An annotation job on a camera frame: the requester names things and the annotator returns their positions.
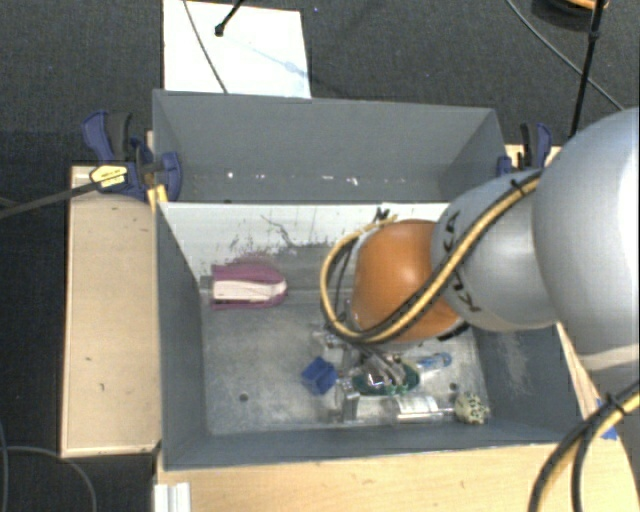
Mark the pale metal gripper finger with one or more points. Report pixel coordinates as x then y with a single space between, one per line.
351 406
332 345

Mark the blue plastic block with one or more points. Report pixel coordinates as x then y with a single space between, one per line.
319 375

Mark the dark green oval object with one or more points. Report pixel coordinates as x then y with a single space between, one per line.
411 381

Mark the pale spotted toy animal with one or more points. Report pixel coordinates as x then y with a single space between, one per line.
472 408

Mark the purple and white stapler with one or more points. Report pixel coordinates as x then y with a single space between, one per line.
245 287

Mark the grey metal bin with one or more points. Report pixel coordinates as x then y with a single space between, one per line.
300 145

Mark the pale wood board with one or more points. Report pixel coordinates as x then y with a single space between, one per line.
110 310

